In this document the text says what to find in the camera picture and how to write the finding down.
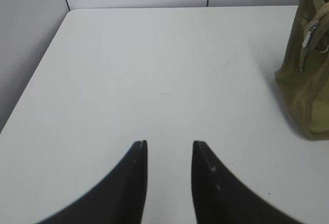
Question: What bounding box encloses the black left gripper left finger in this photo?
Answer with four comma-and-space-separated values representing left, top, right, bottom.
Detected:
42, 140, 148, 223

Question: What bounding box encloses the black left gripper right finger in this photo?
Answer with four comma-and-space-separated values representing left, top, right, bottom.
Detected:
191, 141, 290, 223

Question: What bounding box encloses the yellow canvas tote bag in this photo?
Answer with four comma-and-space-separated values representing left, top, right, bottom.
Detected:
275, 0, 328, 140

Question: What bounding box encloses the silver zipper pull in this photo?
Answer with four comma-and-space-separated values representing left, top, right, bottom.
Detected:
302, 21, 319, 48

